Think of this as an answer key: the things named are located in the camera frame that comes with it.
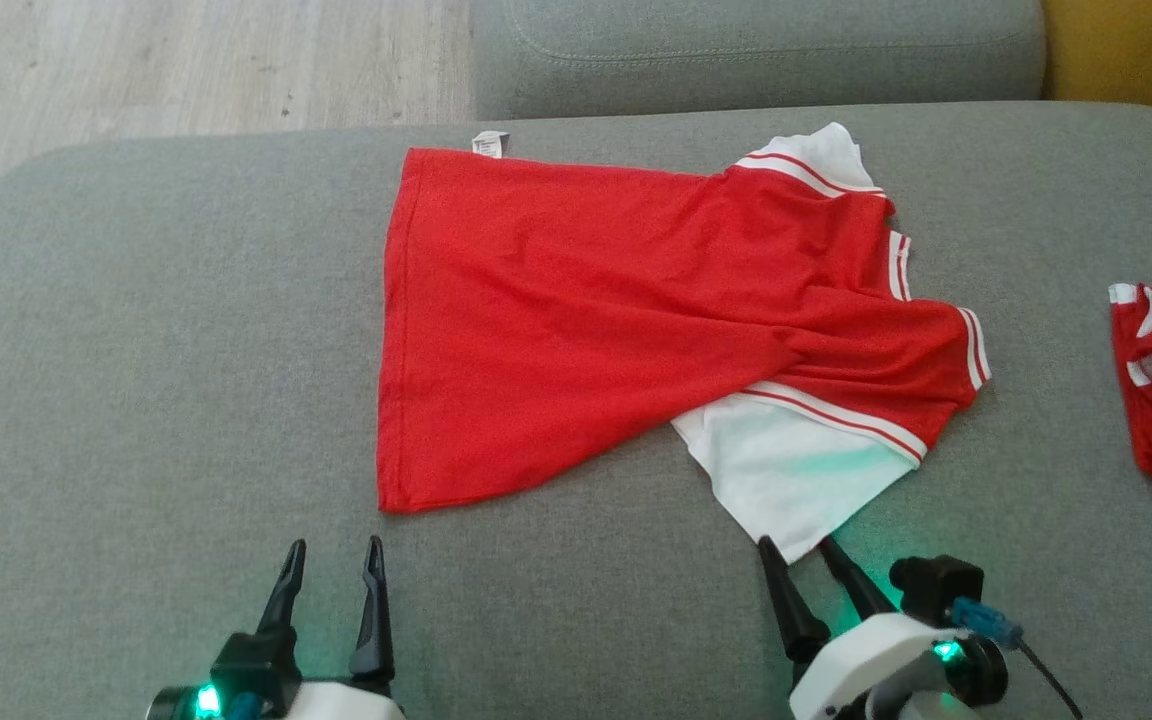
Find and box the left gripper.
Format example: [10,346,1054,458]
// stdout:
[151,537,407,720]

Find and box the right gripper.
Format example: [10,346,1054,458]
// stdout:
[758,537,1007,720]

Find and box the red shirt with white sleeves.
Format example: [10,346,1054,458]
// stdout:
[376,122,993,566]

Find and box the large grey sofa seat cushion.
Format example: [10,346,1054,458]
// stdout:
[0,100,1152,720]

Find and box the small grey sofa cushion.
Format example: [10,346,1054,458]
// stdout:
[471,0,1047,121]

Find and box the black cable with blue connector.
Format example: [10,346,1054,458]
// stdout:
[951,597,1085,720]

